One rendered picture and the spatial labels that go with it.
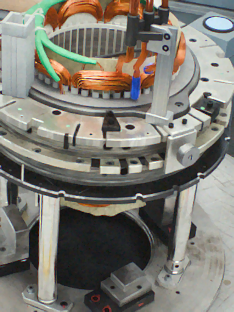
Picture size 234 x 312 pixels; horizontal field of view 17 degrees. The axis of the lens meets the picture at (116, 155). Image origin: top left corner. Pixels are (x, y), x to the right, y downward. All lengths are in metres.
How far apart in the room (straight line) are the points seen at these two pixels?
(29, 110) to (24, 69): 0.04
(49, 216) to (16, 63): 0.19
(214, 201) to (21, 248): 0.35
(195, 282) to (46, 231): 0.25
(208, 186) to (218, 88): 0.38
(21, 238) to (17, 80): 0.26
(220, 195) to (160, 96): 0.47
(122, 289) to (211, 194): 0.31
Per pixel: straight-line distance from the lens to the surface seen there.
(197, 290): 1.09
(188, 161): 0.85
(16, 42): 0.85
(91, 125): 0.84
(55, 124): 0.84
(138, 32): 0.79
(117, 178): 0.88
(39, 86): 0.89
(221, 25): 1.21
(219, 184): 1.30
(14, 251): 1.07
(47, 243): 0.96
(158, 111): 0.85
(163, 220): 1.14
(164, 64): 0.82
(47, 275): 1.00
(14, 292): 1.06
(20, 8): 1.18
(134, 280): 1.04
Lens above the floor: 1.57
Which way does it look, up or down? 36 degrees down
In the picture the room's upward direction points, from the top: 5 degrees clockwise
